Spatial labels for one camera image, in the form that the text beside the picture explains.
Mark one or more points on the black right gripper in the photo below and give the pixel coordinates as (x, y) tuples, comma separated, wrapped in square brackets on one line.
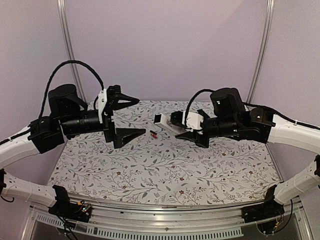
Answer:
[(193, 137)]

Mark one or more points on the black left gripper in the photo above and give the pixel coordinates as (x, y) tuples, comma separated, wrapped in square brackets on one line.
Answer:
[(109, 126)]

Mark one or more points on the white remote control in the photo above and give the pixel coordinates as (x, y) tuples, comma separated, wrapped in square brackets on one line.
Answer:
[(163, 122)]

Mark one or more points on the red black battery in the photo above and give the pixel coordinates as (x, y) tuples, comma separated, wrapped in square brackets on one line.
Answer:
[(153, 134)]

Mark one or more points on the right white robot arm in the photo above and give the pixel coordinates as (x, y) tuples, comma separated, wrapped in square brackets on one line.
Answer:
[(261, 124)]

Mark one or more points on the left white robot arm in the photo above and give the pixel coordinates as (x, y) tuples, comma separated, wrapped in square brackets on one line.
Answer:
[(69, 117)]

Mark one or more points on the floral patterned table mat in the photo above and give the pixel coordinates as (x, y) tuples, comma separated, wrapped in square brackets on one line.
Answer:
[(166, 170)]

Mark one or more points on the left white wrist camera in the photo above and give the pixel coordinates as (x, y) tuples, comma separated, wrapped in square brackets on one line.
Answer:
[(101, 103)]

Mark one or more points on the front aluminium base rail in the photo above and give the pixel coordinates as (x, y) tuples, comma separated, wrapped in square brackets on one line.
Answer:
[(117, 220)]

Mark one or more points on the left aluminium frame post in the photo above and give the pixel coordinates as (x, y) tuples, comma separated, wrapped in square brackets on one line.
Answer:
[(62, 14)]

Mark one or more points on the aluminium frame post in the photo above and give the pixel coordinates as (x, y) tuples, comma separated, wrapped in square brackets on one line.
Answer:
[(62, 14), (262, 49)]

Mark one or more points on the right aluminium frame post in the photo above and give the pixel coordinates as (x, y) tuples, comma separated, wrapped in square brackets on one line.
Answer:
[(262, 49)]

